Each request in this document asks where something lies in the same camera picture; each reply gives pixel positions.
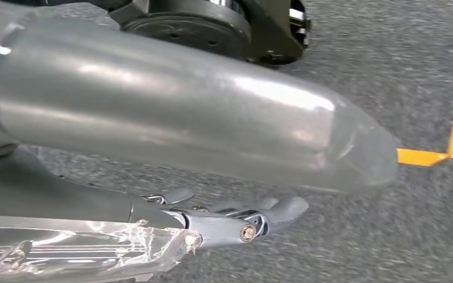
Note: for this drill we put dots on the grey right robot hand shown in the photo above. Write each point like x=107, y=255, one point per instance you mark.
x=171, y=109

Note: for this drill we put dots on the clear plastic film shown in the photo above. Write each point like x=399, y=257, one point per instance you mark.
x=74, y=250

